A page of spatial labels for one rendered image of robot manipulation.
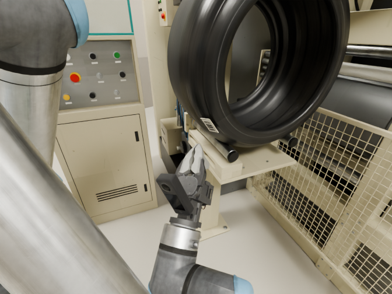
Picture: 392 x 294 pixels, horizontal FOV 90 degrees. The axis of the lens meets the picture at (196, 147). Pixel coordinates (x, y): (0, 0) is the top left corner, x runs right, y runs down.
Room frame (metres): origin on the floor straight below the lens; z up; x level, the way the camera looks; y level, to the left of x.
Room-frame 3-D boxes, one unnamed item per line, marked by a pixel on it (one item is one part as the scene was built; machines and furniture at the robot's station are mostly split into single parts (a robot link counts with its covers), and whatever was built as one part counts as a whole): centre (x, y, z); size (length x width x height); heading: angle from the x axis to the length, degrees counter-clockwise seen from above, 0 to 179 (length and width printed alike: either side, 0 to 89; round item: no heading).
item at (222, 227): (1.04, -0.08, 0.01); 0.27 x 0.27 x 0.02; 22
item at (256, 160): (0.81, -0.20, 0.80); 0.37 x 0.36 x 0.02; 112
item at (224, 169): (0.75, -0.07, 0.83); 0.36 x 0.09 x 0.06; 22
